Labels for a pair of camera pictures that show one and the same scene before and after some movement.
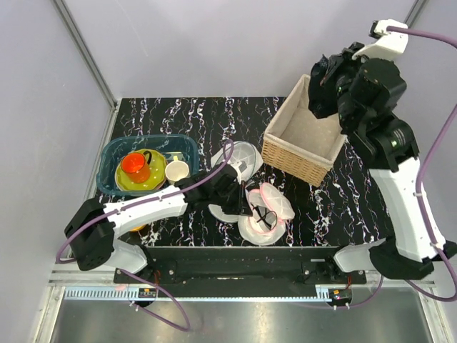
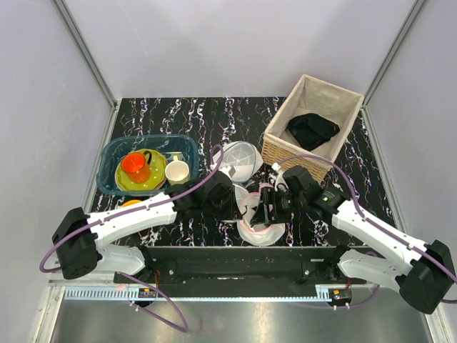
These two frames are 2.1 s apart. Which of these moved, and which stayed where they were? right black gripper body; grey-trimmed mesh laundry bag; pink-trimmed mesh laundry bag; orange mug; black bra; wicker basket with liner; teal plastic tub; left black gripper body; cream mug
Moved: right black gripper body; left black gripper body; black bra
Stayed: teal plastic tub; pink-trimmed mesh laundry bag; cream mug; wicker basket with liner; grey-trimmed mesh laundry bag; orange mug
